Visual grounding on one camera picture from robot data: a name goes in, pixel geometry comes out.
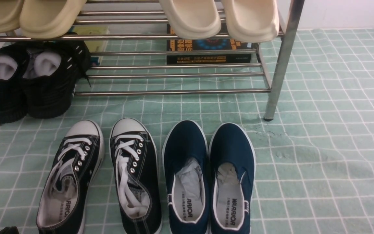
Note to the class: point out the black canvas sneaker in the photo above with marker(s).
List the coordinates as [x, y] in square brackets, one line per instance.
[62, 208]
[135, 163]

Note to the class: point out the steel shoe rack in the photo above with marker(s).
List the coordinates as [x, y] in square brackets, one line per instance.
[273, 85]

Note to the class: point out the navy slip-on shoe left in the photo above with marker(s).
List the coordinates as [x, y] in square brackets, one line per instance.
[184, 159]

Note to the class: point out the navy slip-on shoe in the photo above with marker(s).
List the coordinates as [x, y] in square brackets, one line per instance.
[232, 165]
[184, 159]

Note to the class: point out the navy slip-on shoe right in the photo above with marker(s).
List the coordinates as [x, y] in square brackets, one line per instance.
[232, 165]

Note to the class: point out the black orange box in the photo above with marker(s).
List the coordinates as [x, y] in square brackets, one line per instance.
[208, 51]

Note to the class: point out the cream slipper far right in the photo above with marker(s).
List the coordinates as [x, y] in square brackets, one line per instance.
[252, 21]

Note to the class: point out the black mesh sneaker right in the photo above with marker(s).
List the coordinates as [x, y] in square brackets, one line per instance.
[50, 80]

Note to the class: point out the black mesh sneaker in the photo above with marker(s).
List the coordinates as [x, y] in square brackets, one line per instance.
[50, 80]
[14, 60]

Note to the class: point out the green checked floor mat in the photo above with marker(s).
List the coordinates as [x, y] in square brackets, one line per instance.
[314, 161]

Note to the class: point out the black mesh sneaker left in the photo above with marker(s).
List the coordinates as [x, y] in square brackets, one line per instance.
[14, 60]

